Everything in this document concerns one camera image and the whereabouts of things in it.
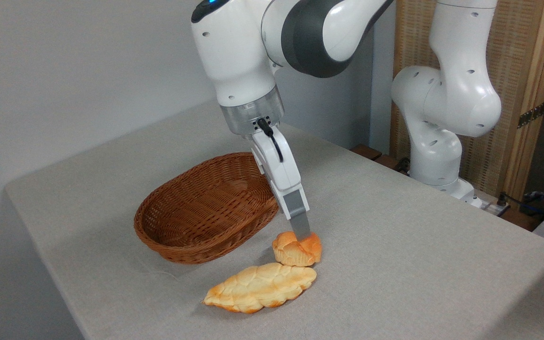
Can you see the brown wicker basket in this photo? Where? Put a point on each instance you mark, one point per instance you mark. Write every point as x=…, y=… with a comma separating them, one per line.
x=191, y=212

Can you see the wooden rattan folding screen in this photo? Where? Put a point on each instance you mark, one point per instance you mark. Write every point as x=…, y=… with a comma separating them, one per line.
x=527, y=56

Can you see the small round bread roll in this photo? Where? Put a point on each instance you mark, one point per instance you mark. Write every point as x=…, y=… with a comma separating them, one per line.
x=300, y=252

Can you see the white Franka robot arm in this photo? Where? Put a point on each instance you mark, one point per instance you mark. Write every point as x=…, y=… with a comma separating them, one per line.
x=234, y=56

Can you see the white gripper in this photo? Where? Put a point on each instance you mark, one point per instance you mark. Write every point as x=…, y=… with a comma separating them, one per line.
x=279, y=163

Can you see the grey tablecloth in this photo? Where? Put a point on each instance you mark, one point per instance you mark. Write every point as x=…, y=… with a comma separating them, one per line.
x=395, y=245

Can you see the metal screen hinge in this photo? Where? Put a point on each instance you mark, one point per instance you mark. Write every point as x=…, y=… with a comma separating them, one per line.
x=531, y=114

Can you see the black robot base connector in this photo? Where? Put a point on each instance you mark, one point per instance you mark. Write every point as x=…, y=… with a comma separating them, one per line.
x=403, y=165

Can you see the long braided bread loaf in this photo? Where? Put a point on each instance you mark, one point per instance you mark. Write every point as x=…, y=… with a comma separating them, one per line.
x=260, y=288

